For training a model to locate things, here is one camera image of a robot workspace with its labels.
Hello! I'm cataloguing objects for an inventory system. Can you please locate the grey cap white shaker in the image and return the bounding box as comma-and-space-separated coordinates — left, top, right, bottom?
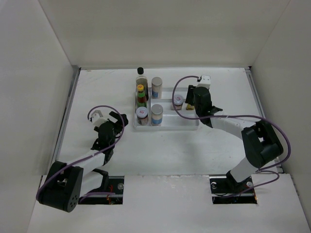
152, 77, 162, 99

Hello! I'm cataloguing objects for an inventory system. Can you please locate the left metal table rail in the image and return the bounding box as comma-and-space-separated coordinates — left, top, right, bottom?
47, 65, 81, 171

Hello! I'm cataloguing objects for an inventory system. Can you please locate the white lid dark sauce jar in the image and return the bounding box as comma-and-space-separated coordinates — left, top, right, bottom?
136, 107, 149, 125

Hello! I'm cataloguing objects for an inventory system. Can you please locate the right metal table rail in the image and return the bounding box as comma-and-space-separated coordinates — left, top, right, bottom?
245, 67, 284, 174

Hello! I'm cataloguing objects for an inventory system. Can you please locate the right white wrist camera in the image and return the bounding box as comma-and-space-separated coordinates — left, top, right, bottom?
197, 75, 211, 89

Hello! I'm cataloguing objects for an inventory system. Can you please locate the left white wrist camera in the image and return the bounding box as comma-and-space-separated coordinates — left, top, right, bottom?
90, 110, 108, 127

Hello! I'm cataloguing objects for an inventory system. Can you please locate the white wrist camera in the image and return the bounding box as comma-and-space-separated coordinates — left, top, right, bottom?
197, 75, 211, 89
90, 110, 108, 127

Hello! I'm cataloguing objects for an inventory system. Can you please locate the metal table rail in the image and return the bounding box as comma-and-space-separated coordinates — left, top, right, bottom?
245, 67, 284, 174
47, 65, 81, 171

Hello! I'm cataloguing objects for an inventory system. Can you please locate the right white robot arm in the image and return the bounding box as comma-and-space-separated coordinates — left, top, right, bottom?
186, 85, 284, 192

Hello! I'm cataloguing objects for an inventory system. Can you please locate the black cap soy sauce bottle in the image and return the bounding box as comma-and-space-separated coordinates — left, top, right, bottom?
136, 67, 149, 100

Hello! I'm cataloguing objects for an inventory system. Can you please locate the white flip cap shaker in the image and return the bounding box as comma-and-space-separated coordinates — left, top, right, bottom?
151, 104, 163, 126

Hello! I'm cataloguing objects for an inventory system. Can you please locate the small yellow oil bottle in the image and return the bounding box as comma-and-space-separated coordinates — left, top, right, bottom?
186, 104, 194, 111

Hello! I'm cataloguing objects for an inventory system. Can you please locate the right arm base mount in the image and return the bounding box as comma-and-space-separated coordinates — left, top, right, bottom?
209, 175, 257, 204

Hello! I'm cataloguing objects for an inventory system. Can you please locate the yellow cap chili sauce bottle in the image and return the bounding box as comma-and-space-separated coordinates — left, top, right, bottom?
137, 84, 147, 108

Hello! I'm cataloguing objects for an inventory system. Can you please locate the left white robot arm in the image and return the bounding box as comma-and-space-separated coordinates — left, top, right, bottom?
36, 111, 128, 213

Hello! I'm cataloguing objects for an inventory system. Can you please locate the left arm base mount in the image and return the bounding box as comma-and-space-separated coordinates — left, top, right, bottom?
79, 169, 125, 205

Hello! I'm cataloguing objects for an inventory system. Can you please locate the white divided plastic tray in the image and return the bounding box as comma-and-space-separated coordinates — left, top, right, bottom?
133, 87, 200, 132

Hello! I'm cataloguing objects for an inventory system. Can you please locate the white lid brown sauce jar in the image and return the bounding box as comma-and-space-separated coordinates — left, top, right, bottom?
173, 94, 184, 111

